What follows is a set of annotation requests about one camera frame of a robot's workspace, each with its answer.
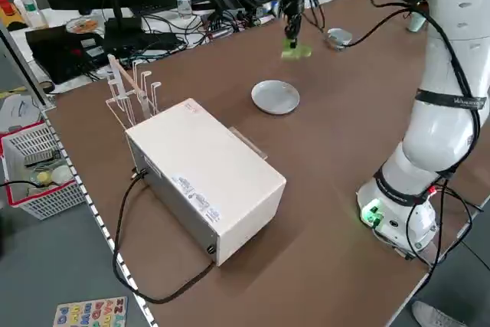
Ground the white plastic basket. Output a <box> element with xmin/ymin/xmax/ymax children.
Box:
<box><xmin>0</xmin><ymin>119</ymin><xmax>87</xmax><ymax>221</ymax></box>

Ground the aluminium table edge rail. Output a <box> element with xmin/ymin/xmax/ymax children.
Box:
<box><xmin>40</xmin><ymin>106</ymin><xmax>158</xmax><ymax>327</ymax></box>

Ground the small white bowl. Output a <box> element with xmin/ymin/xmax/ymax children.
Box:
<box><xmin>51</xmin><ymin>165</ymin><xmax>74</xmax><ymax>185</ymax></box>

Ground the smaller grey dish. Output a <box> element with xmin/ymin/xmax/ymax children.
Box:
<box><xmin>324</xmin><ymin>28</ymin><xmax>354</xmax><ymax>51</ymax></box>

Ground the black oven power cable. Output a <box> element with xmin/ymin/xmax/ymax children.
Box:
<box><xmin>113</xmin><ymin>172</ymin><xmax>216</xmax><ymax>304</ymax></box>

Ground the alphabet puzzle board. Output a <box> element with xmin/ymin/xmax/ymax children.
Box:
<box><xmin>51</xmin><ymin>296</ymin><xmax>129</xmax><ymax>327</ymax></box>

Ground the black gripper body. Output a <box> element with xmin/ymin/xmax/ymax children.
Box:
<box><xmin>280</xmin><ymin>0</ymin><xmax>307</xmax><ymax>18</ymax></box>

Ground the clear jar with pale lid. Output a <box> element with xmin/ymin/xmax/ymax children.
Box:
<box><xmin>176</xmin><ymin>0</ymin><xmax>193</xmax><ymax>19</ymax></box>

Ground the white wire rack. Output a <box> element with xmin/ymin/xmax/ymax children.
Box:
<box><xmin>104</xmin><ymin>53</ymin><xmax>162</xmax><ymax>129</ymax></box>

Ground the larger grey dish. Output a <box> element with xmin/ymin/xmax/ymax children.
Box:
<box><xmin>250</xmin><ymin>79</ymin><xmax>301</xmax><ymax>116</ymax></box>

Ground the aluminium frame post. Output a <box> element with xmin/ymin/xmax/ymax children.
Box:
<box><xmin>0</xmin><ymin>22</ymin><xmax>57</xmax><ymax>112</ymax></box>

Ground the black equipment box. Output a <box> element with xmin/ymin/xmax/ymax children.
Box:
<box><xmin>24</xmin><ymin>25</ymin><xmax>108</xmax><ymax>86</ymax></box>

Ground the yellow and red toy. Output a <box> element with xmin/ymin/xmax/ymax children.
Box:
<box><xmin>0</xmin><ymin>0</ymin><xmax>19</xmax><ymax>31</ymax></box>

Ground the green cup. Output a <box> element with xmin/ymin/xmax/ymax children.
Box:
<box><xmin>405</xmin><ymin>11</ymin><xmax>427</xmax><ymax>34</ymax></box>

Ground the white paper sheet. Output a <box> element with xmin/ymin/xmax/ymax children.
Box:
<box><xmin>0</xmin><ymin>91</ymin><xmax>44</xmax><ymax>133</ymax></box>

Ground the green lettuce leaf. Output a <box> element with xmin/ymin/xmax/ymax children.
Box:
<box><xmin>280</xmin><ymin>38</ymin><xmax>313</xmax><ymax>61</ymax></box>

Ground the white plastic bottle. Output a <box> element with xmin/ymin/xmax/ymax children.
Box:
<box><xmin>13</xmin><ymin>0</ymin><xmax>50</xmax><ymax>30</ymax></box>

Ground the white toaster oven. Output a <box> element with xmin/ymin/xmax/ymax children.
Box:
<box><xmin>124</xmin><ymin>97</ymin><xmax>288</xmax><ymax>267</ymax></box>

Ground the person's white shoe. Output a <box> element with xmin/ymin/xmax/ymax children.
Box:
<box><xmin>411</xmin><ymin>299</ymin><xmax>469</xmax><ymax>327</ymax></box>

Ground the plate of snacks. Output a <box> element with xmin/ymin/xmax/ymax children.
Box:
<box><xmin>64</xmin><ymin>16</ymin><xmax>103</xmax><ymax>34</ymax></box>

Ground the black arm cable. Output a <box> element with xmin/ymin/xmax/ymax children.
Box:
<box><xmin>298</xmin><ymin>0</ymin><xmax>484</xmax><ymax>267</ymax></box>

